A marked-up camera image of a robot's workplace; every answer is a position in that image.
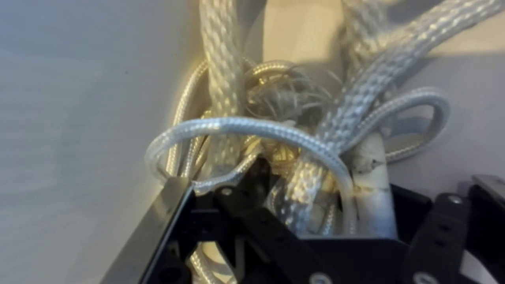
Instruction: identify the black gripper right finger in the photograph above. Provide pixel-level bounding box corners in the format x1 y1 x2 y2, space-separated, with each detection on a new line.
392 175 505 284

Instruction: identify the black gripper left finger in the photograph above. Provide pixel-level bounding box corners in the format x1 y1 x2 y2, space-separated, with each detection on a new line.
102 156 307 284

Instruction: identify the short smooth white cord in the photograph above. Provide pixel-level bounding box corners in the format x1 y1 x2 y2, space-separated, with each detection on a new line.
143 115 360 236

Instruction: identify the thick white braided rope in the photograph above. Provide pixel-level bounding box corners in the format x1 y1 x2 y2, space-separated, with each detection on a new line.
198 0 505 238

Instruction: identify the white ribbed plastic basket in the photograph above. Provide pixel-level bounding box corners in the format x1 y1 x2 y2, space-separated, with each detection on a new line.
0 0 505 284

